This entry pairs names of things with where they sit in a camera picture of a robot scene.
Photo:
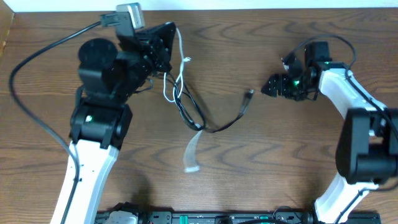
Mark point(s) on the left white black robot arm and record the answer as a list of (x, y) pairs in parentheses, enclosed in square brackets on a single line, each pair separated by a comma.
[(110, 75)]

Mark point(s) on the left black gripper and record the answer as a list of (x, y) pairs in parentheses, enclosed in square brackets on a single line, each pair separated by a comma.
[(150, 46)]

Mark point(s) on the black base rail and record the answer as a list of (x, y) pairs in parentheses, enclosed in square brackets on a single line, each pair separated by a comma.
[(130, 213)]

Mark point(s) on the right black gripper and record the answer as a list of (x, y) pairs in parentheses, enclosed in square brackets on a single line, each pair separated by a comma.
[(279, 86)]

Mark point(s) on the cardboard box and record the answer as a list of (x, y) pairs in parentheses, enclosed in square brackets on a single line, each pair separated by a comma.
[(6, 19)]

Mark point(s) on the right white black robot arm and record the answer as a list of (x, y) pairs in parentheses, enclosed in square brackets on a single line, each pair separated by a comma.
[(366, 153)]

